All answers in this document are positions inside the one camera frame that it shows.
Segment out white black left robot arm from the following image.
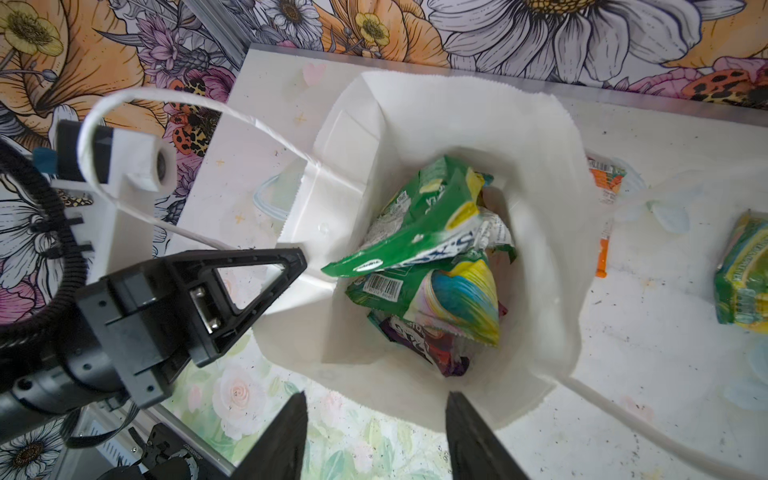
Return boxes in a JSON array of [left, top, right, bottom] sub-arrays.
[[1, 248, 307, 442]]

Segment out black corrugated left cable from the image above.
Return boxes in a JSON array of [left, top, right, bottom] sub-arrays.
[[0, 137, 90, 352]]

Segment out orange snack packet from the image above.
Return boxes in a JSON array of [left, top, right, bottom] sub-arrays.
[[587, 153, 627, 278]]

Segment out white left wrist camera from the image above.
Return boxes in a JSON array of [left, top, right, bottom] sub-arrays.
[[33, 120, 177, 283]]

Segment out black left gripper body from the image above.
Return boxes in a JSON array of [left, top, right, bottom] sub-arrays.
[[57, 263, 228, 410]]

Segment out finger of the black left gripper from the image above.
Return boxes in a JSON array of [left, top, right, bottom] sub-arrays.
[[163, 248, 307, 360]]

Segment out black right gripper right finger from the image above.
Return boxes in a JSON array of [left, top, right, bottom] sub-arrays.
[[445, 391, 529, 480]]

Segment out small green snack packet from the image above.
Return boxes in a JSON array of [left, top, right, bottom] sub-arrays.
[[714, 211, 767, 334]]

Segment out green Fox's candy packet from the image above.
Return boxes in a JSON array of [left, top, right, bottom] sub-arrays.
[[346, 250, 500, 347]]

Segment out white printed paper bag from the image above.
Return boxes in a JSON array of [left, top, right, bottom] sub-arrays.
[[76, 70, 768, 480]]

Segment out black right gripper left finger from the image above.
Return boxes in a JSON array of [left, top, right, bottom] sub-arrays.
[[230, 392, 308, 480]]

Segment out purple Fox's berries packet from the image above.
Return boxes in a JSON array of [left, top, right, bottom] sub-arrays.
[[367, 309, 487, 377]]

